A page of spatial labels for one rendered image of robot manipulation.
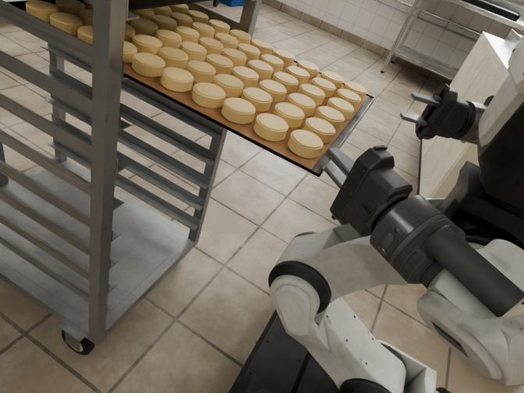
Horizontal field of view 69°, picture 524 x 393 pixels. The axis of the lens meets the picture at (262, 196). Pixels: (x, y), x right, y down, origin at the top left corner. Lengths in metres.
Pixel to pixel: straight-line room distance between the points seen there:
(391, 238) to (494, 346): 0.15
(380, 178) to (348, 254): 0.31
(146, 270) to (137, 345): 0.22
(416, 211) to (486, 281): 0.11
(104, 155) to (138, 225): 0.72
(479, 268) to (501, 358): 0.08
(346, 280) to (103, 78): 0.58
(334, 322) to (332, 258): 0.20
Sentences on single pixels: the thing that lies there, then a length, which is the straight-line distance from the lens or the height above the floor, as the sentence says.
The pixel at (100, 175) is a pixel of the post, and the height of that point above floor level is 0.68.
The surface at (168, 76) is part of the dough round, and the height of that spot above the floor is 0.88.
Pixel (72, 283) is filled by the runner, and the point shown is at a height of 0.26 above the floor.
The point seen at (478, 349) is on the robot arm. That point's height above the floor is 0.88.
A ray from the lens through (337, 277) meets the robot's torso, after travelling 0.82.
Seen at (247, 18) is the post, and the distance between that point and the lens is 0.98.
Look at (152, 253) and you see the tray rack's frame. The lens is 1.31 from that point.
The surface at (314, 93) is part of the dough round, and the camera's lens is 0.73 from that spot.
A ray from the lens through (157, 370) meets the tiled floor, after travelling 1.26.
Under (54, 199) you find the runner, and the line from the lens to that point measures 0.93.
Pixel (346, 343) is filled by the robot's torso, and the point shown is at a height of 0.41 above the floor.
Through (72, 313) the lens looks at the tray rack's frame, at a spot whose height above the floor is 0.15.
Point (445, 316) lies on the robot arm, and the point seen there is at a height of 0.87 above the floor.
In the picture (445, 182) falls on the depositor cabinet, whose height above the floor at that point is 0.32.
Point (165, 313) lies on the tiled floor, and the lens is 1.36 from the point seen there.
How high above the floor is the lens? 1.13
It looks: 37 degrees down
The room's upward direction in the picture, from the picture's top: 20 degrees clockwise
